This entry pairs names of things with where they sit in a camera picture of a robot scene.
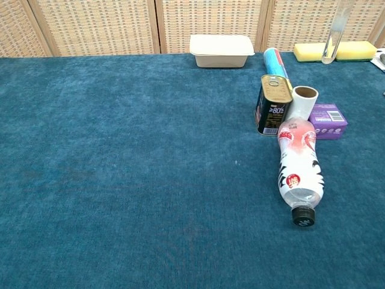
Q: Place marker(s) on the yellow sponge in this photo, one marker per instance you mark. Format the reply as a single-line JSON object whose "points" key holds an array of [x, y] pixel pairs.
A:
{"points": [[356, 49], [309, 52]]}

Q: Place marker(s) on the gold black luncheon meat can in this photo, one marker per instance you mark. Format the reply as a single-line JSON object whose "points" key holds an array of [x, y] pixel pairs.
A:
{"points": [[272, 102]]}

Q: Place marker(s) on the beige lidded food container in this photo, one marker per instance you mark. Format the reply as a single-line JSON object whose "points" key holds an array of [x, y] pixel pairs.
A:
{"points": [[221, 51]]}

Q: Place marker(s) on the teal table cloth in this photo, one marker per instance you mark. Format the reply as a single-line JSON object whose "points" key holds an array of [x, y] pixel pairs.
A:
{"points": [[120, 165]]}

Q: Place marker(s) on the clear glass test tube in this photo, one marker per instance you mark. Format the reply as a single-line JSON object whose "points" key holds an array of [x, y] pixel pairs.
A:
{"points": [[334, 36]]}

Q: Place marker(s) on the plastic bottle with black cap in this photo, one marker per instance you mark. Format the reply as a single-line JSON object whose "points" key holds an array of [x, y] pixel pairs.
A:
{"points": [[300, 168]]}

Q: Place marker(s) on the purple cardboard box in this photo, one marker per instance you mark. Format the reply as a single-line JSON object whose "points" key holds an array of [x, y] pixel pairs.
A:
{"points": [[328, 122]]}

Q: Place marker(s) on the woven bamboo folding screen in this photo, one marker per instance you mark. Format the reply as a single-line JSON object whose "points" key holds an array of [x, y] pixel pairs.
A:
{"points": [[99, 27]]}

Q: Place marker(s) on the blue wrap roll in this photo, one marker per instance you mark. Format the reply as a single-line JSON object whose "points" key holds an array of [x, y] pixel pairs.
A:
{"points": [[274, 64]]}

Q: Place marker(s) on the white object at edge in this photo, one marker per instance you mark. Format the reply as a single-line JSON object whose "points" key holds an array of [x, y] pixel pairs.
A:
{"points": [[379, 61]]}

